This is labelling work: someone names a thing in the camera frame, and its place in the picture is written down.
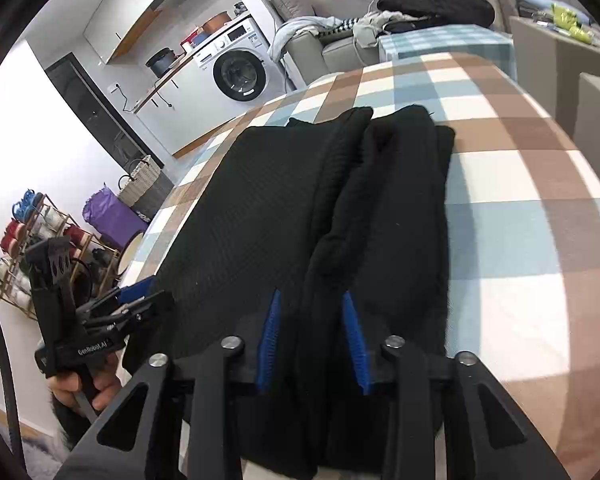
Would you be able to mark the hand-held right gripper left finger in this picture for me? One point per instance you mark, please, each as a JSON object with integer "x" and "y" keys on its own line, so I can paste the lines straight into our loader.
{"x": 270, "y": 340}

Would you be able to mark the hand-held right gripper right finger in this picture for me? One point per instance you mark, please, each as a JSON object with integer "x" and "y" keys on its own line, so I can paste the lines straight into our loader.
{"x": 355, "y": 345}

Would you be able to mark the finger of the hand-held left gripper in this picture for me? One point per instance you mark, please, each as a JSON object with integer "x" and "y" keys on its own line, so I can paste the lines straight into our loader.
{"x": 132, "y": 291}
{"x": 145, "y": 307}

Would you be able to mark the black knit sweater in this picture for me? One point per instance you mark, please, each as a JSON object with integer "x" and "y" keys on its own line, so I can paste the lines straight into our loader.
{"x": 260, "y": 200}

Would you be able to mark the person's left forearm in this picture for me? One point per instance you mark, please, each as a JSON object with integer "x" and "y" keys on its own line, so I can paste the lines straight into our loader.
{"x": 67, "y": 425}

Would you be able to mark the person's left hand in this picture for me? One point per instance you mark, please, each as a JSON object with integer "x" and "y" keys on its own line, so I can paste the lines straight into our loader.
{"x": 105, "y": 385}

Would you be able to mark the purple bag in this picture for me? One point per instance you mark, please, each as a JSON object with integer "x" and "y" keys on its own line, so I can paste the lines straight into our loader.
{"x": 112, "y": 217}

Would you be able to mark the wooden shoe rack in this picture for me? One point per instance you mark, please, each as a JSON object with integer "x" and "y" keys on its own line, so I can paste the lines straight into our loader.
{"x": 40, "y": 240}

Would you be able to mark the woven laundry basket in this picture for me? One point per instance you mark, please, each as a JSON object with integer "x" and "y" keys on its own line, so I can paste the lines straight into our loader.
{"x": 140, "y": 182}

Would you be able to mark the white kitchen cabinet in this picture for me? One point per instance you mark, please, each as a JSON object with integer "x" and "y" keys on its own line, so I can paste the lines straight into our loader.
{"x": 180, "y": 115}

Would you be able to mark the dark glass door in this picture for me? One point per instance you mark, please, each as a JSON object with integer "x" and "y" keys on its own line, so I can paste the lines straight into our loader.
{"x": 95, "y": 110}

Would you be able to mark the checkered tablecloth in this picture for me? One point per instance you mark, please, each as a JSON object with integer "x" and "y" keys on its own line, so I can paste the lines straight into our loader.
{"x": 505, "y": 185}

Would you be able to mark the black cooking pot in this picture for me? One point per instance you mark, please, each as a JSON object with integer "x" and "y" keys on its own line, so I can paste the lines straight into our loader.
{"x": 161, "y": 62}

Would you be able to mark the white washing machine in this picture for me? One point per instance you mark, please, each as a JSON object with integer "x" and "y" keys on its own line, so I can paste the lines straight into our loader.
{"x": 240, "y": 75}

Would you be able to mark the red basin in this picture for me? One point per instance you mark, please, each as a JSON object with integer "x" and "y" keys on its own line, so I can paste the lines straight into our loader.
{"x": 191, "y": 37}

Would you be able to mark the brown pot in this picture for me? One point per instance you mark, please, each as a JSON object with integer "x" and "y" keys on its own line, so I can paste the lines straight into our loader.
{"x": 215, "y": 21}

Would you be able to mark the grey sofa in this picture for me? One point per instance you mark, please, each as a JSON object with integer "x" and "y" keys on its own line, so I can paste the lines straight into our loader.
{"x": 340, "y": 55}

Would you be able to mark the pale grey blanket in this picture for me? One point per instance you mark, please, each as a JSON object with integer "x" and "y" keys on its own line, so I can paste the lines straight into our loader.
{"x": 292, "y": 30}

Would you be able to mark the black white patterned cushion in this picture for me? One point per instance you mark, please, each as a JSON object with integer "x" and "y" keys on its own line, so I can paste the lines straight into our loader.
{"x": 340, "y": 26}

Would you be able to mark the light grey garment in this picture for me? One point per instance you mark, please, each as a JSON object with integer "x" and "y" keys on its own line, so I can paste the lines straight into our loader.
{"x": 372, "y": 25}

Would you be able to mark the light blue checkered cloth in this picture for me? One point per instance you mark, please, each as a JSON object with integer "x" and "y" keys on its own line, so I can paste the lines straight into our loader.
{"x": 455, "y": 40}

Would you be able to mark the beige side cabinet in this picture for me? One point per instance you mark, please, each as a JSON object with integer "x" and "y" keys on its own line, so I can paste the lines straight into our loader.
{"x": 565, "y": 70}

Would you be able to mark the green toy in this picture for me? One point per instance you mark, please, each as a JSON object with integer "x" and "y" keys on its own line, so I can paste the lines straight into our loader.
{"x": 572, "y": 22}

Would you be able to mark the white wall cabinet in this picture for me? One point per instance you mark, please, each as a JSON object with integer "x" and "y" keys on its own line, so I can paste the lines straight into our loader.
{"x": 125, "y": 5}

